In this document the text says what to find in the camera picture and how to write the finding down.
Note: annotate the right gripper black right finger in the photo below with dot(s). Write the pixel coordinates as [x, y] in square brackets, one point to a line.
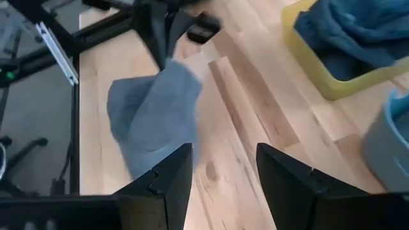
[294, 198]

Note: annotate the blue denim cap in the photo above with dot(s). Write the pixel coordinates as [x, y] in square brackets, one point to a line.
[358, 35]

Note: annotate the teal plastic bin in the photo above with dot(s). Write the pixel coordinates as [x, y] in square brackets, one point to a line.
[380, 153]

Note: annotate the silver frame bracket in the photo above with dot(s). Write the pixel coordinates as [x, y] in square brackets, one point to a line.
[57, 52]

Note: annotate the black office chair base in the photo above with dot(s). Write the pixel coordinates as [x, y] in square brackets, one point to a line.
[25, 150]

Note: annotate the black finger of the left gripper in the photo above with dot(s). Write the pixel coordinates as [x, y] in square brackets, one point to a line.
[156, 35]
[204, 28]

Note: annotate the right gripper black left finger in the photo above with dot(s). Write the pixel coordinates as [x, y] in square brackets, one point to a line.
[163, 198]

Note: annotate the yellow plastic bin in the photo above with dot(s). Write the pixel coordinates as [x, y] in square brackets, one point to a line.
[306, 60]

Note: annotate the grey cap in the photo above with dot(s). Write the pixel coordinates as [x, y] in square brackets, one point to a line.
[153, 115]

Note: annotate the black aluminium table frame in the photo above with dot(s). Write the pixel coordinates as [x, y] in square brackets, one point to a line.
[75, 127]

